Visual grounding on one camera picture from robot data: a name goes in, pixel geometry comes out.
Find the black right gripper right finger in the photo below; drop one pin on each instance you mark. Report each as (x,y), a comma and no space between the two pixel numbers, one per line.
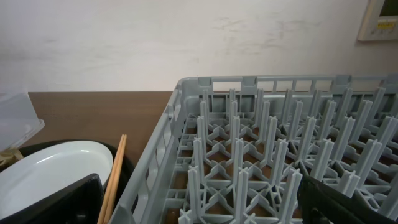
(319,203)

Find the gold snack wrapper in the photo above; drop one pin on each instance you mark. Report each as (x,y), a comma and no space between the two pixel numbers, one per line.
(9,157)

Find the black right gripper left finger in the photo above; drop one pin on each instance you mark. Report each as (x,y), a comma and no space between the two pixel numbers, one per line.
(79,202)

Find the wooden chopstick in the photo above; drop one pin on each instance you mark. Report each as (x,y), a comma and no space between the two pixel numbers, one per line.
(115,179)
(107,193)

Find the beige wall control panel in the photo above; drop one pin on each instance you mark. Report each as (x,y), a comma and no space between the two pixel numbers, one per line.
(379,21)

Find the clear plastic bin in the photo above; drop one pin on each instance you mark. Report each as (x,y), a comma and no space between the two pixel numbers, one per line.
(19,121)

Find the grey dishwasher rack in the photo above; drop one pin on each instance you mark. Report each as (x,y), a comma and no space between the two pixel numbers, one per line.
(235,149)

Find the white round plate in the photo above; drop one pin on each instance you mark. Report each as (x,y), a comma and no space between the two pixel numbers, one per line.
(49,170)

